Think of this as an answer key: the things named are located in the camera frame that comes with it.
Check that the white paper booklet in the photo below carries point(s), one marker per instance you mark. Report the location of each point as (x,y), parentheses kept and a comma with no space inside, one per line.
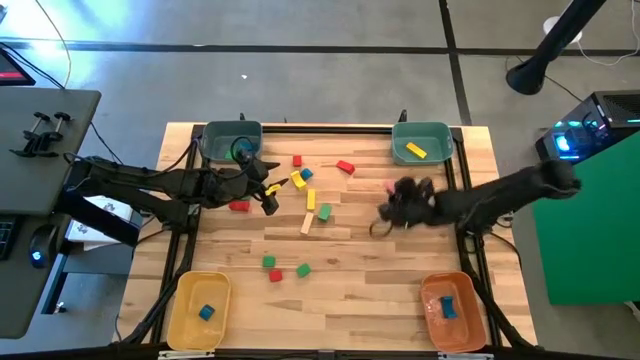
(87,237)

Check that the pink wooden block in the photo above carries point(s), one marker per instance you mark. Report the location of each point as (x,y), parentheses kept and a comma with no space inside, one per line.
(389,186)

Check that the black screw clamp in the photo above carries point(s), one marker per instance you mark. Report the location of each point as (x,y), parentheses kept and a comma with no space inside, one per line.
(34,131)
(54,131)

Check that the grey raised desk shelf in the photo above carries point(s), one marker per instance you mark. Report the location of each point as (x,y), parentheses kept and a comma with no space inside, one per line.
(30,190)

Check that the small green block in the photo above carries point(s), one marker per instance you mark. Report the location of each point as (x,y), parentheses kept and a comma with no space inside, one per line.
(268,261)
(303,270)

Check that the black metal table frame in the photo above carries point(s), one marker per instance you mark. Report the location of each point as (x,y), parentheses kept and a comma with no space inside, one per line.
(325,129)

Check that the black stand pole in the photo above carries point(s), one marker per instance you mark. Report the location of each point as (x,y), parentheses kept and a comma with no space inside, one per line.
(555,45)

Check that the orange plastic bin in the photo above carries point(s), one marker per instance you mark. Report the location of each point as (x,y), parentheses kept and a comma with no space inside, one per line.
(470,325)

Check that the red arch block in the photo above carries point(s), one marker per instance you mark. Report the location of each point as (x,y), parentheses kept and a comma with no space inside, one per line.
(239,205)

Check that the long natural wood block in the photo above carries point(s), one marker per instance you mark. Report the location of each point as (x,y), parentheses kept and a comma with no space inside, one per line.
(307,223)

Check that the green board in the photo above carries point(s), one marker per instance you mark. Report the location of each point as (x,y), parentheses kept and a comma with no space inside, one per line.
(590,225)

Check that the silver corner bracket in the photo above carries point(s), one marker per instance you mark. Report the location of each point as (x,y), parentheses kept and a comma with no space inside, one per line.
(194,209)

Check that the white round device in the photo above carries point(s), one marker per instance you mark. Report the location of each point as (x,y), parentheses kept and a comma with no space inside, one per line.
(550,22)

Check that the black computer tower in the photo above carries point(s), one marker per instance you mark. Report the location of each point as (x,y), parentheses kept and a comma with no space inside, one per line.
(615,112)

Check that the grey rail clip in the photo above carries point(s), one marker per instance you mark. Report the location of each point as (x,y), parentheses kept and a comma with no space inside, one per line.
(186,355)
(465,356)

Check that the green wooden block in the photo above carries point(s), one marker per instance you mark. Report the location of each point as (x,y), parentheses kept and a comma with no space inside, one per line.
(229,155)

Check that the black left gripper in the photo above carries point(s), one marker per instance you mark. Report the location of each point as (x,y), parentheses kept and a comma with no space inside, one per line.
(230,182)

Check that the yellow rectangular block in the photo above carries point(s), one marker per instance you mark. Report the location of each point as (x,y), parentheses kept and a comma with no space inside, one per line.
(416,150)

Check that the large green block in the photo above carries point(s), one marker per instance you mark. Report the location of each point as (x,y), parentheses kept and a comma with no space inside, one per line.
(324,212)

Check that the dark green plastic bin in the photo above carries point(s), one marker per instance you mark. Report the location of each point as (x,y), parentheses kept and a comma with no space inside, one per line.
(215,135)

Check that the long yellow block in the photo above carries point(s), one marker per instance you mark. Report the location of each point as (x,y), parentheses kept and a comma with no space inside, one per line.
(311,200)

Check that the blue half-round block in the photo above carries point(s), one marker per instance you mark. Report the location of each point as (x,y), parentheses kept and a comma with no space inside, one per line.
(307,174)

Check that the black keyboard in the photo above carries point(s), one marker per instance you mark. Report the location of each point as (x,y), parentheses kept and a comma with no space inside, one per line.
(6,240)

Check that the black desk beam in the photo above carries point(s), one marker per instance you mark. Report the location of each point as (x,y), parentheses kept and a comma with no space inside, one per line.
(100,222)

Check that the yellow plastic bin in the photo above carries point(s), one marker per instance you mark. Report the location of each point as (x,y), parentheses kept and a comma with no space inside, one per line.
(190,290)

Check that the teal plastic bin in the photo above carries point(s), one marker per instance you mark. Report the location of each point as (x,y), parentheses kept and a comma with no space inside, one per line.
(430,135)

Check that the blue rectangular block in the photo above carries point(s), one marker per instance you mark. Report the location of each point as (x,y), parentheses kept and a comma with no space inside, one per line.
(251,148)

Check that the dark monitor screen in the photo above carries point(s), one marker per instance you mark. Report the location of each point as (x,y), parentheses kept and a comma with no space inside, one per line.
(12,72)

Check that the small red cube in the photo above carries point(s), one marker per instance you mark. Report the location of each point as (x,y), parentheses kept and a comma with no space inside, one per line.
(297,160)

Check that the yellow arch block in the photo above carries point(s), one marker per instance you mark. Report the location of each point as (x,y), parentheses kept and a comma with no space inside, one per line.
(298,181)

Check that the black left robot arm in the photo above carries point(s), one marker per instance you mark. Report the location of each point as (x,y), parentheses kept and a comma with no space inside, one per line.
(140,180)

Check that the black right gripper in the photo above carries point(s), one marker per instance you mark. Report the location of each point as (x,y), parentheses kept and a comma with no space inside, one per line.
(420,202)

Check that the black computer mouse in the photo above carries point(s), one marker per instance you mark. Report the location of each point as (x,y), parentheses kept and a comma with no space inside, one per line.
(42,245)

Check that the blue arch block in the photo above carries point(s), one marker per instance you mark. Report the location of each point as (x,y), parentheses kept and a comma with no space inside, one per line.
(448,307)

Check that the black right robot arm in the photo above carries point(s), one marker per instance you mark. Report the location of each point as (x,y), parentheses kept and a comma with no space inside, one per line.
(500,197)

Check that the grey desk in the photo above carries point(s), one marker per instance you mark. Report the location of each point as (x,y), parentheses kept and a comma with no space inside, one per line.
(20,300)

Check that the small blue block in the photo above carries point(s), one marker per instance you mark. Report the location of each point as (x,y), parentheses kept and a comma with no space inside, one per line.
(206,312)

